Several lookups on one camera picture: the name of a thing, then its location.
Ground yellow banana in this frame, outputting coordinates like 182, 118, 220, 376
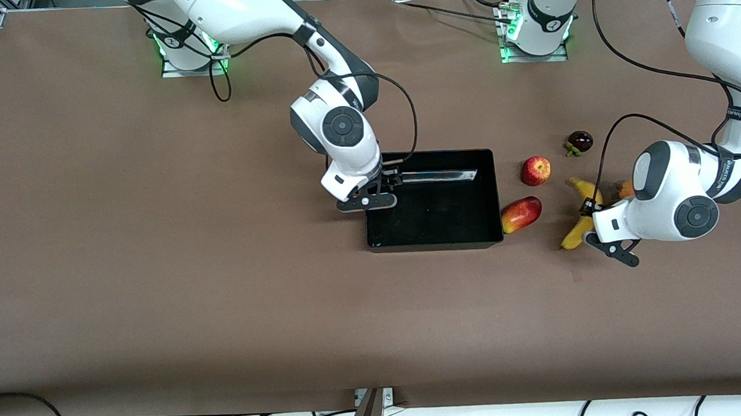
556, 174, 607, 252

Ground small red apple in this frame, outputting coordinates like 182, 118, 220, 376
520, 155, 553, 188

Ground black plastic box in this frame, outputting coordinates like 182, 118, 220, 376
361, 146, 505, 256

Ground metal base plate right arm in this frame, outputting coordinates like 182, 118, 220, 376
159, 27, 230, 79

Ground metal base plate left arm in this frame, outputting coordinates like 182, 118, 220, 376
496, 0, 570, 65

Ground dark purple mangosteen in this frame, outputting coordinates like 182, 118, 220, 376
564, 130, 595, 158

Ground red yellow mango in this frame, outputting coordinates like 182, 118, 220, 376
499, 196, 544, 235

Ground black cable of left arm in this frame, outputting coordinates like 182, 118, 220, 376
579, 0, 741, 216

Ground black cable on table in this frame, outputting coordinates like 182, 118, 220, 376
393, 0, 518, 31

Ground small metal edge bracket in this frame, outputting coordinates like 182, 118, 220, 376
354, 386, 395, 408

